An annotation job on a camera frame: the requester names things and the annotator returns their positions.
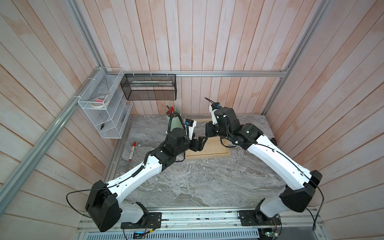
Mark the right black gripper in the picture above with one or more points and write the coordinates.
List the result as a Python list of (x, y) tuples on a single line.
[(209, 127)]

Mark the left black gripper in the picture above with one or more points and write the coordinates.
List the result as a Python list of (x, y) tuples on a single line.
[(200, 145)]

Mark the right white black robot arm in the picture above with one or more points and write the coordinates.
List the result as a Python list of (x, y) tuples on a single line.
[(301, 184)]

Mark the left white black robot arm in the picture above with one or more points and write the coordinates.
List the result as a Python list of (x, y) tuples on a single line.
[(104, 204)]

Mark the wooden jewelry display stand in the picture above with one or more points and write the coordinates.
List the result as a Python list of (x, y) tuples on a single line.
[(213, 147)]

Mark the green pencil cup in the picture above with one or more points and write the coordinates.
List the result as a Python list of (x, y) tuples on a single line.
[(176, 122)]

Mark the pencils in cup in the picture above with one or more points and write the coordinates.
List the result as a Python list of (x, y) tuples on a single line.
[(169, 109)]

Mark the red marker pen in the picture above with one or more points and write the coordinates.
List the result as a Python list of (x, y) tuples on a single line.
[(132, 151)]

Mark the tape roll on shelf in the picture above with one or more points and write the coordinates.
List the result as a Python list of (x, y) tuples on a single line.
[(98, 103)]

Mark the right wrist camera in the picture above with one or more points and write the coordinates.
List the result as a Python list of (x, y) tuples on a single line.
[(213, 107)]

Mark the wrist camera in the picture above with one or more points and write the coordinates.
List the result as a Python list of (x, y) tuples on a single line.
[(213, 107), (190, 125)]

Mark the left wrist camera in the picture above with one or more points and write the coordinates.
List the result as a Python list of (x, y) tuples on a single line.
[(190, 125)]

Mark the black mesh wall basket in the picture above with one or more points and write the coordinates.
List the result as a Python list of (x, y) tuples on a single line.
[(149, 87)]

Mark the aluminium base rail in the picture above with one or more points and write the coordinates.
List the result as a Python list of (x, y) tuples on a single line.
[(211, 223)]

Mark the white wire wall shelf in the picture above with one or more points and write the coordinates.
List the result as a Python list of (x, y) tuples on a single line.
[(111, 121)]

